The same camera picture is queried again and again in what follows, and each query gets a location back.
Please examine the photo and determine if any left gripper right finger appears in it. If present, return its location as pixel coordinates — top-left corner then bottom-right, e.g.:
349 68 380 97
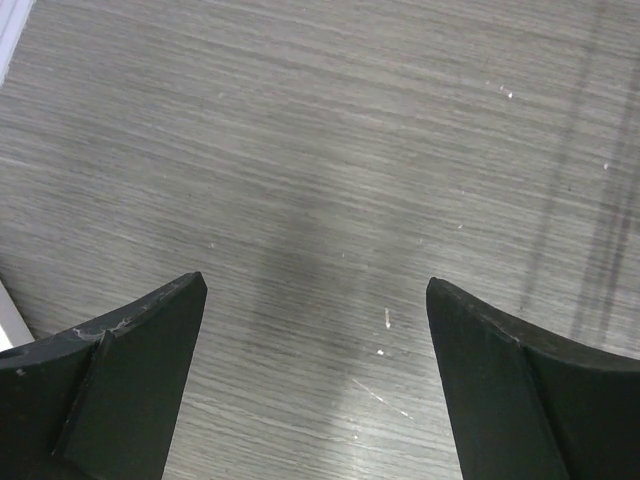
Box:
426 277 639 480

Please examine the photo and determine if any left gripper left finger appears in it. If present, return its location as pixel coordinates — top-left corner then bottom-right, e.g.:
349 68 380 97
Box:
1 272 207 479

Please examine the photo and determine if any metal garment rail stand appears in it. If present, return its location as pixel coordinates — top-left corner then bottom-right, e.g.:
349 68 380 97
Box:
0 283 34 352

